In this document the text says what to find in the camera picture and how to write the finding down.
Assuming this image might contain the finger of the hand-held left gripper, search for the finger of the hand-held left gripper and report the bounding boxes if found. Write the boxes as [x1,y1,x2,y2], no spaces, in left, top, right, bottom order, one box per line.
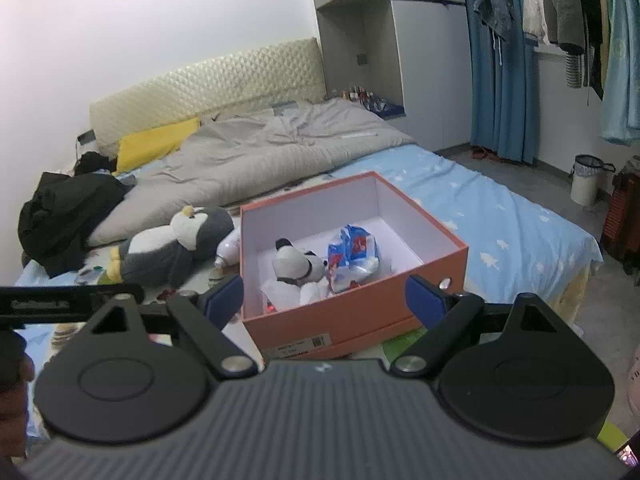
[77,282,147,311]

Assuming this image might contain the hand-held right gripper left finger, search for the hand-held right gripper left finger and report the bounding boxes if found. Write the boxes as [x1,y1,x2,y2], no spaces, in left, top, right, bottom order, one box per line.
[75,274,259,379]

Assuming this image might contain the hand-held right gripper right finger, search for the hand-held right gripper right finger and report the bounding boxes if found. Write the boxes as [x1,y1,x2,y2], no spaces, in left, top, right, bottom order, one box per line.
[390,274,562,378]

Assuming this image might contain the orange cardboard box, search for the orange cardboard box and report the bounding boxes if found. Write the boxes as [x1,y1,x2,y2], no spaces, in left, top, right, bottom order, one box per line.
[239,171,470,361]

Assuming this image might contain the small panda plush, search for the small panda plush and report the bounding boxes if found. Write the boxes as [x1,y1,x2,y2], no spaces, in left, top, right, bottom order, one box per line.
[271,238,331,306]

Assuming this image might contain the blue plastic bag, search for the blue plastic bag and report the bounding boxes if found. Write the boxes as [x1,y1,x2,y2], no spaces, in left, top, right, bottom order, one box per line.
[326,225,381,293]

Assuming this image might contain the person's left hand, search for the person's left hand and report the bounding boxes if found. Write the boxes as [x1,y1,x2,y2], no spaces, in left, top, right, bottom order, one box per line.
[0,355,37,458]

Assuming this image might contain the food print plastic mat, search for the food print plastic mat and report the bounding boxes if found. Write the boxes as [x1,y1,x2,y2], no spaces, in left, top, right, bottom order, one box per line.
[30,245,431,366]

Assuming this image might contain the white bottle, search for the white bottle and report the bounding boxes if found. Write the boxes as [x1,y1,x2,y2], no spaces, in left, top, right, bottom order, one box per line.
[214,230,243,268]

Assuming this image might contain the grey penguin plush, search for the grey penguin plush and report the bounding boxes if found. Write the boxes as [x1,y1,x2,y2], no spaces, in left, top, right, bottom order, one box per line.
[107,205,236,286]

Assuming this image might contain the black jacket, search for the black jacket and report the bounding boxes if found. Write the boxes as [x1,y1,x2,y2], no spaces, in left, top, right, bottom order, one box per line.
[17,171,128,278]

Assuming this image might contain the small black garment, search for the small black garment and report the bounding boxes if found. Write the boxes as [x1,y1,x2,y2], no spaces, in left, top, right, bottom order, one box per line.
[74,151,119,177]

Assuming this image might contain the grey duvet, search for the grey duvet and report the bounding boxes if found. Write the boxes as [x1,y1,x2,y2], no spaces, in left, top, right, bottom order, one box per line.
[87,97,416,248]

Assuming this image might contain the yellow pillow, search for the yellow pillow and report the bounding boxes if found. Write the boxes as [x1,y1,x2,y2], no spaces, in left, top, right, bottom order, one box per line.
[112,117,202,176]

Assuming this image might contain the red slippers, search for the red slippers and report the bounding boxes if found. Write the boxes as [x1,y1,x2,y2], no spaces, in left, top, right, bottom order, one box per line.
[470,145,506,163]

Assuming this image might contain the white trash bin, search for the white trash bin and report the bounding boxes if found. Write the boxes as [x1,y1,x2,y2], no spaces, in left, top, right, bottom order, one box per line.
[570,154,617,207]

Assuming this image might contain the row of small bottles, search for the row of small bottles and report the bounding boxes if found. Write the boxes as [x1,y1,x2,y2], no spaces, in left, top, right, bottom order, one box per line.
[340,85,406,116]

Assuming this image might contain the dark red suitcase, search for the dark red suitcase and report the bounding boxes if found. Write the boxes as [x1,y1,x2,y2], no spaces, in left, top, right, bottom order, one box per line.
[599,157,640,276]

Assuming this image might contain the hanging clothes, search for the hanging clothes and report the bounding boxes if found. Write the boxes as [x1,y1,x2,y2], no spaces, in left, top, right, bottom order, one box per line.
[465,0,541,166]

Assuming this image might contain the grey white wardrobe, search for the grey white wardrobe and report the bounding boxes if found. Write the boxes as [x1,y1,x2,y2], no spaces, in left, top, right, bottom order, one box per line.
[307,0,473,156]

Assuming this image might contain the hanging striped garment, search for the hanging striped garment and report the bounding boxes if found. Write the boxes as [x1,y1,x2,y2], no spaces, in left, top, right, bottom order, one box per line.
[565,52,583,88]

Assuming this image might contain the hanging denim garment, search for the hanging denim garment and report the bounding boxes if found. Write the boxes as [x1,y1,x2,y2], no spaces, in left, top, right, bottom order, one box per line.
[472,0,516,41]

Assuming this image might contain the hanging light blue garment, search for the hanging light blue garment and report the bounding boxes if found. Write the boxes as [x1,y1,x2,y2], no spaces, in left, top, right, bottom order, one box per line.
[600,0,640,146]

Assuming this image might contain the hanging white jacket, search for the hanging white jacket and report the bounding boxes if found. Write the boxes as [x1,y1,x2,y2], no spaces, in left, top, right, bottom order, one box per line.
[522,0,551,43]

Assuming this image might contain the hanging black garment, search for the hanging black garment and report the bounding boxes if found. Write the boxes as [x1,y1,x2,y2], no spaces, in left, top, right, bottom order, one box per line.
[575,0,608,101]

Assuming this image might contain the hanging grey coat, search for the hanging grey coat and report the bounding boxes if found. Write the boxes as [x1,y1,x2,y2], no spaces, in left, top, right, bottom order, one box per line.
[542,0,588,53]

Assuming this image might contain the wall socket with charger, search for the wall socket with charger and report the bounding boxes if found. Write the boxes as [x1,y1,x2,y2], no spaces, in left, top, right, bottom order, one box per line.
[75,130,97,161]

